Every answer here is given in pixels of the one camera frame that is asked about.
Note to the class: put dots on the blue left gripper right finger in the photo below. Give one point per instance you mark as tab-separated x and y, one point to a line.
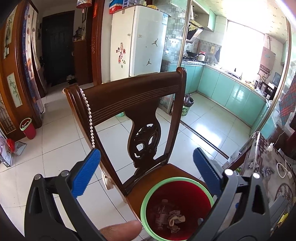
210	174

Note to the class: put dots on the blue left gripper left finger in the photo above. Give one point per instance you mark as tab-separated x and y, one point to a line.
83	171

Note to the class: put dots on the crumpled paper trash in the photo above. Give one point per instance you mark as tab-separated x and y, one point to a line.
166	217

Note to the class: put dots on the teal kitchen cabinets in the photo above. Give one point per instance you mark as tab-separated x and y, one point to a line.
222	107

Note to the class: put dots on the green kitchen trash bin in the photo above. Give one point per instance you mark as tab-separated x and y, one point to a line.
188	102

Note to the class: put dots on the left hand thumb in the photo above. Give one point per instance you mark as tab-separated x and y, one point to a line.
122	232

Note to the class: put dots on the red bin with green rim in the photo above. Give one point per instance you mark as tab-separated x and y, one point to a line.
184	194

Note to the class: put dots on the floral patterned tablecloth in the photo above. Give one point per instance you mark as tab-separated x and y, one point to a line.
275	169

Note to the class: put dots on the red dustpan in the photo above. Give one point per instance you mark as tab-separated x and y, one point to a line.
16	147

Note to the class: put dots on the small red floor bin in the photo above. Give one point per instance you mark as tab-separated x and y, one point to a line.
27	127

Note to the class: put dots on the dark wooden carved chair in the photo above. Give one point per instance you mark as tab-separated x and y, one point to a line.
138	97

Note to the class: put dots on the plaid cloth hanging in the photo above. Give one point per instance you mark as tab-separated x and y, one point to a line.
287	104

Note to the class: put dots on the white rice cooker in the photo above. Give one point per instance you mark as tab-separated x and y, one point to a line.
201	56

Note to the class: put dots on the black wok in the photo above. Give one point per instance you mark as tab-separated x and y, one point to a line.
191	54

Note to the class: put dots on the water heater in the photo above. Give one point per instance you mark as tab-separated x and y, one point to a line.
266	64

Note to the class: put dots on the dark entrance door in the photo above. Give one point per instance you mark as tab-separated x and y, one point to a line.
57	46

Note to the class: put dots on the white refrigerator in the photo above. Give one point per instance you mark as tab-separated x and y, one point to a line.
137	41

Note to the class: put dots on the range hood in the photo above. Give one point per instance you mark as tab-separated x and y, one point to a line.
194	30

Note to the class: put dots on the red hanging lantern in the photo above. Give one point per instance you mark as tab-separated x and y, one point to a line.
82	4

